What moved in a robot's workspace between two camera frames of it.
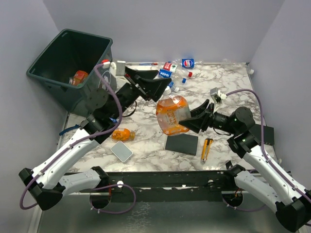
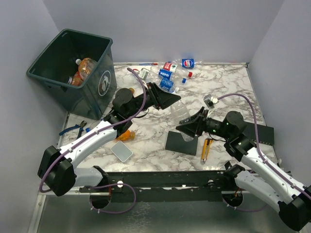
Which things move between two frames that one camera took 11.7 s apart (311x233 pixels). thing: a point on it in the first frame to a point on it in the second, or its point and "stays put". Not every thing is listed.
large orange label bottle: (79, 77) stays put
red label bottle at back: (169, 66) stays put
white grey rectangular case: (121, 151) stays put
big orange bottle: (171, 110) to (85, 66)
